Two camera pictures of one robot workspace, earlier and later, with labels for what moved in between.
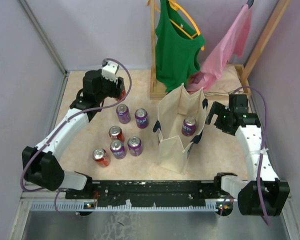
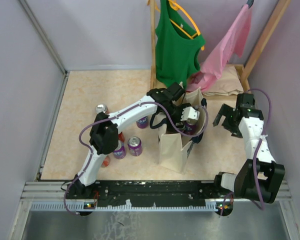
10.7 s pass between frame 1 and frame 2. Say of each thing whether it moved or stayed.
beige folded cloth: stayed
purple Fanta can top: stayed
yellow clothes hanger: stayed
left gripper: moved
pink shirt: stayed
